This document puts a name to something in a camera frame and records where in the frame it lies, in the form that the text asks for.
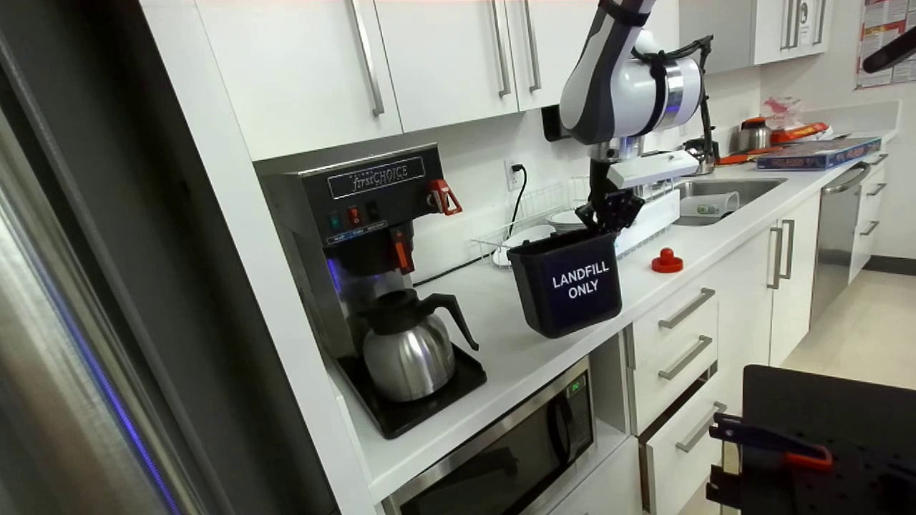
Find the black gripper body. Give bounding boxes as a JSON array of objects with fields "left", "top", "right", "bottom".
[{"left": 588, "top": 154, "right": 643, "bottom": 223}]

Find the built-in steel microwave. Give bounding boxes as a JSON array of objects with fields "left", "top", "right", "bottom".
[{"left": 381, "top": 356, "right": 598, "bottom": 515}]

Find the stainless steel refrigerator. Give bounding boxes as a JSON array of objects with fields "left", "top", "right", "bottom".
[{"left": 0, "top": 0, "right": 337, "bottom": 515}]

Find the black overhead device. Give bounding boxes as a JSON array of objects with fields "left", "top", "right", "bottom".
[{"left": 705, "top": 365, "right": 916, "bottom": 515}]

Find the black red bar clamp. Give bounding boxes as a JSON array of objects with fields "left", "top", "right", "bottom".
[{"left": 708, "top": 409, "right": 838, "bottom": 478}]

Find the white upper cabinet door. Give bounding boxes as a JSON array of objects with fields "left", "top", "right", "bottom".
[
  {"left": 373, "top": 0, "right": 523, "bottom": 134},
  {"left": 505, "top": 0, "right": 598, "bottom": 111},
  {"left": 194, "top": 0, "right": 404, "bottom": 160}
]

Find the pink plastic bag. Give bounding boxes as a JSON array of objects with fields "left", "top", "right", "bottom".
[{"left": 762, "top": 94, "right": 805, "bottom": 126}]

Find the orange plastic item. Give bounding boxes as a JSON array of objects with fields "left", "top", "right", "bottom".
[{"left": 769, "top": 121, "right": 832, "bottom": 149}]

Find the steel pot with red lid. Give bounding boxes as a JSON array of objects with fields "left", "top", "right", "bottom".
[{"left": 731, "top": 114, "right": 772, "bottom": 159}]

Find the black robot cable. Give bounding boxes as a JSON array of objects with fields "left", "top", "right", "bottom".
[{"left": 655, "top": 34, "right": 721, "bottom": 170}]

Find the narrow white drawer stack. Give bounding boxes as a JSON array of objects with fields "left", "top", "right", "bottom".
[{"left": 848, "top": 152, "right": 895, "bottom": 287}]

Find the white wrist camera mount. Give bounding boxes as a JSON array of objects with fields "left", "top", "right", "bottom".
[{"left": 610, "top": 149, "right": 705, "bottom": 193}]

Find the black rounded pole object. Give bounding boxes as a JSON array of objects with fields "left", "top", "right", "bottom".
[{"left": 862, "top": 26, "right": 916, "bottom": 79}]

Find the white base cabinet door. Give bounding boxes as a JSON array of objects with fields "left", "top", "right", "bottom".
[
  {"left": 715, "top": 223, "right": 784, "bottom": 412},
  {"left": 768, "top": 196, "right": 822, "bottom": 368}
]

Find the black landfill only bin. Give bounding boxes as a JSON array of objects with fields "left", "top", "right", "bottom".
[{"left": 506, "top": 223, "right": 625, "bottom": 342}]

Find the wall poster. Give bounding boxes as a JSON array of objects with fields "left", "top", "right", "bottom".
[{"left": 852, "top": 0, "right": 916, "bottom": 93}]

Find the steel kettle black handle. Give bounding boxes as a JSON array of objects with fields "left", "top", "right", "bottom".
[{"left": 681, "top": 139, "right": 721, "bottom": 179}]

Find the red round knob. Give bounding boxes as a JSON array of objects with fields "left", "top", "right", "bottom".
[{"left": 651, "top": 247, "right": 686, "bottom": 277}]

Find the white wall outlet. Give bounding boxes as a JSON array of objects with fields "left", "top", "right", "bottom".
[{"left": 502, "top": 154, "right": 529, "bottom": 193}]

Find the black steel coffee maker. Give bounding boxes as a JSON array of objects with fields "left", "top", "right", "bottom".
[{"left": 254, "top": 142, "right": 489, "bottom": 440}]

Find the black power cable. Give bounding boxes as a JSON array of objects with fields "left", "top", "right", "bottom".
[{"left": 412, "top": 166, "right": 529, "bottom": 290}]

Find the white plastic drainboard tray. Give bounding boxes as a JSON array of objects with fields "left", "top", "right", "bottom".
[{"left": 610, "top": 187, "right": 683, "bottom": 262}]

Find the steel kitchen sink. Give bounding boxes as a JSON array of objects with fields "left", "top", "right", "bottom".
[{"left": 671, "top": 176, "right": 788, "bottom": 229}]

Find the steel coffee carafe black handle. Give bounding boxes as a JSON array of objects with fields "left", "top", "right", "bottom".
[{"left": 357, "top": 287, "right": 482, "bottom": 408}]

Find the small white wall cabinet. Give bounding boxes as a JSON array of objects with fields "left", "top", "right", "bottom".
[{"left": 752, "top": 0, "right": 842, "bottom": 69}]

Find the dark baseboard strip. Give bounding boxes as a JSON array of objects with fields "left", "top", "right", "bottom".
[{"left": 862, "top": 255, "right": 916, "bottom": 282}]

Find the white drawer with bar handle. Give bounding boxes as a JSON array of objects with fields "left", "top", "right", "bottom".
[
  {"left": 626, "top": 326, "right": 725, "bottom": 435},
  {"left": 626, "top": 277, "right": 721, "bottom": 358},
  {"left": 636, "top": 368, "right": 734, "bottom": 515}
]

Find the flat blue box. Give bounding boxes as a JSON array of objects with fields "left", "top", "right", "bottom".
[{"left": 755, "top": 134, "right": 884, "bottom": 176}]

